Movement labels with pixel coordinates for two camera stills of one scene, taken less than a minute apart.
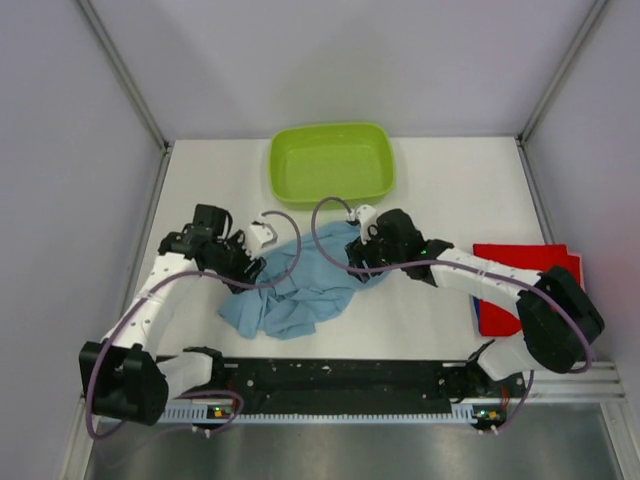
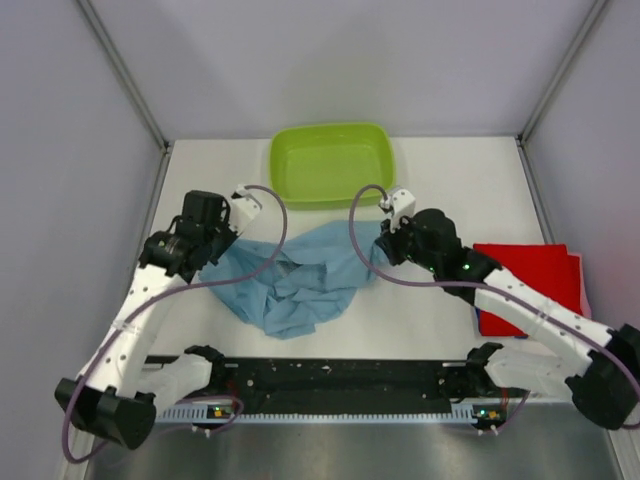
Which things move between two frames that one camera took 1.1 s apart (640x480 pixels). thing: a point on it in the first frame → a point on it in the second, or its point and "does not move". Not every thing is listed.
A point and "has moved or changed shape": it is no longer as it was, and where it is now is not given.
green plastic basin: x=354 y=161 does not move
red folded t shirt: x=496 y=319 does not move
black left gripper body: x=231 y=257 → x=219 y=238
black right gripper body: x=376 y=252 → x=402 y=244
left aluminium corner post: x=124 y=74 does not move
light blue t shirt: x=301 y=292 has moved or changed shape
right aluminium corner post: x=555 y=81 does not move
